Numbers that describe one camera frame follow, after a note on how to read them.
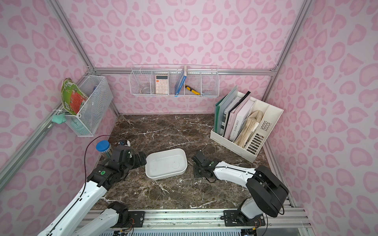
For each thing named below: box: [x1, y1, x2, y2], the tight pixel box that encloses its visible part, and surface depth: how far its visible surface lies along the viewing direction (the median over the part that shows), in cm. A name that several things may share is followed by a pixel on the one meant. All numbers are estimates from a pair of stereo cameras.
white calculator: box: [155, 74, 169, 94], surface depth 97 cm
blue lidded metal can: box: [95, 140, 114, 158], surface depth 81 cm
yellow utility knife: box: [184, 84, 201, 96], surface depth 100 cm
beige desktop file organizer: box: [210, 99, 284, 163], surface depth 93 cm
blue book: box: [174, 65, 188, 97], surface depth 90 cm
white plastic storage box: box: [145, 148, 189, 180], surface depth 94 cm
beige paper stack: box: [233, 110, 263, 149], surface depth 90 cm
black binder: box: [220, 90, 252, 137], surface depth 91 cm
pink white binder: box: [224, 92, 252, 140], surface depth 85 cm
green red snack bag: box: [60, 77, 89, 116], surface depth 75 cm
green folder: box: [214, 85, 239, 135], surface depth 87 cm
